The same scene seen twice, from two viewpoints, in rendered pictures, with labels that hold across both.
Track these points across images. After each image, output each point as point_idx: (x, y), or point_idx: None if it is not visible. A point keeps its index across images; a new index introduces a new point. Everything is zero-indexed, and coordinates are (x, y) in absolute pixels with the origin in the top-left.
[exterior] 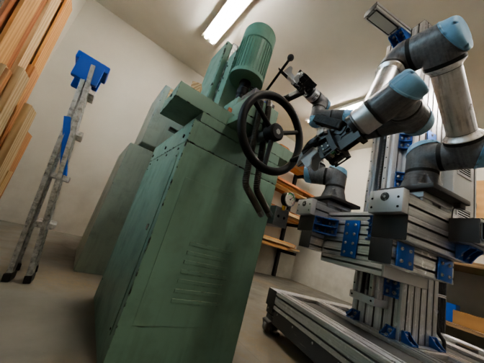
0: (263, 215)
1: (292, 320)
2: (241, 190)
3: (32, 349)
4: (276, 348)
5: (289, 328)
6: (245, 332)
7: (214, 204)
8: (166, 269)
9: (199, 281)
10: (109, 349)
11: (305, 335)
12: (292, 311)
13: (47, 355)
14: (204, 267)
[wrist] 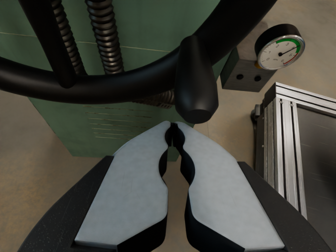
0: (168, 108)
1: (266, 142)
2: (140, 29)
3: (42, 124)
4: (246, 142)
5: (261, 142)
6: (226, 115)
7: (90, 65)
8: (74, 123)
9: (117, 130)
10: (68, 150)
11: (263, 167)
12: (270, 136)
13: (50, 130)
14: (116, 122)
